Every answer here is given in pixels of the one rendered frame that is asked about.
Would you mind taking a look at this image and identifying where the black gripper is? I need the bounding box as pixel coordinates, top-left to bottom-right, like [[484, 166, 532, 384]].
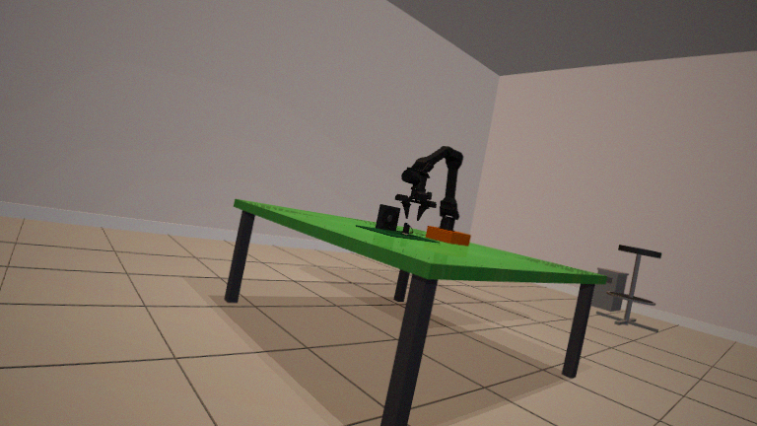
[[395, 184, 437, 221]]

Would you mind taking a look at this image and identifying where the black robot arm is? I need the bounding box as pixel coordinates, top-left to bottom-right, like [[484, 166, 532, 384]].
[[401, 146, 463, 232]]

